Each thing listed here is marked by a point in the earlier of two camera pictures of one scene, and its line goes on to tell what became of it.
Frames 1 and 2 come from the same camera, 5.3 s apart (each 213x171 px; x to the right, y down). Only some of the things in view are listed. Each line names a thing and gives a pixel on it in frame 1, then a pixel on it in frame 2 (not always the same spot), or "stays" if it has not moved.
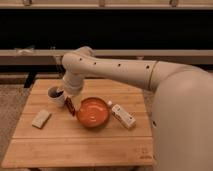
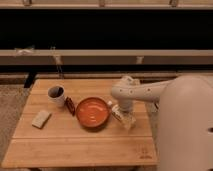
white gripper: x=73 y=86 -> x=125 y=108
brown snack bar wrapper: x=70 y=106 stays
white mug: x=56 y=95 stays
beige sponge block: x=40 y=118 stays
